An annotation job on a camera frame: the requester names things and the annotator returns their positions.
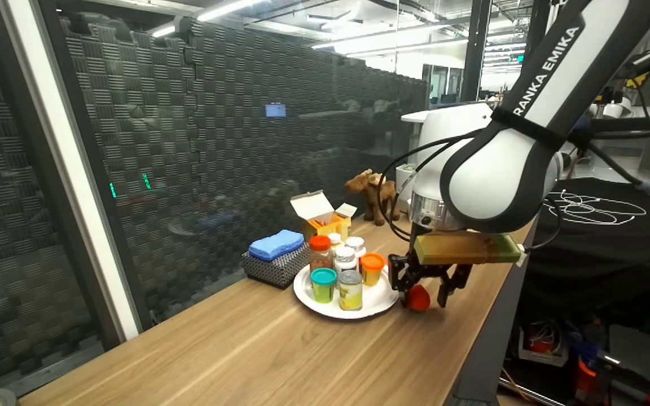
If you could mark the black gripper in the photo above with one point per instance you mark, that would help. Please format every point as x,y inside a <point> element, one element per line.
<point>428,272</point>

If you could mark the orange lid container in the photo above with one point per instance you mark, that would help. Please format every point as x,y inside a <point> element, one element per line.
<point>374,269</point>

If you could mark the yellow label jar silver lid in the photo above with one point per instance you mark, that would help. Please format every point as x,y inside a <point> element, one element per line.
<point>350,295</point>

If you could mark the small green cap bottle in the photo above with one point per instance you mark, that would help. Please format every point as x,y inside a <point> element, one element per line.
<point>347,257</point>

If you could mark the small white cap bottle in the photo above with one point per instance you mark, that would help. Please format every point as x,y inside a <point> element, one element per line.
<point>337,240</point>

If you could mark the green bottle teal lid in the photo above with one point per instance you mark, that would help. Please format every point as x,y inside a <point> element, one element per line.
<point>324,285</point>

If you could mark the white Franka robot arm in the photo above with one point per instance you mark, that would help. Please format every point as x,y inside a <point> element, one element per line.
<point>506,166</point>

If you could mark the white paper plate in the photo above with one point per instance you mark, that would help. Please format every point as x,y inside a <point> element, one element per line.
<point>374,300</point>

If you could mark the brown plush moose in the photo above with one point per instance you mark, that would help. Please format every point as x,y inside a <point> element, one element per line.
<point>374,192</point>

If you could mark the open yellow cardboard box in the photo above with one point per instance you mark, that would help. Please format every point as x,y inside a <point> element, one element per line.
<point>326,217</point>

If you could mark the blue sponge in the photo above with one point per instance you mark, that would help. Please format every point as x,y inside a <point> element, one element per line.
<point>277,244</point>

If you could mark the grey foam block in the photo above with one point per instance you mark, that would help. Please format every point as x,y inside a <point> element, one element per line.
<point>272,272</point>

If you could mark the black cloth covered table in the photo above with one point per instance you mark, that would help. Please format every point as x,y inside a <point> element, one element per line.
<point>604,251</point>

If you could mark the tan wrist camera mount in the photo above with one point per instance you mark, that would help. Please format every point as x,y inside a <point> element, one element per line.
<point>467,248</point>

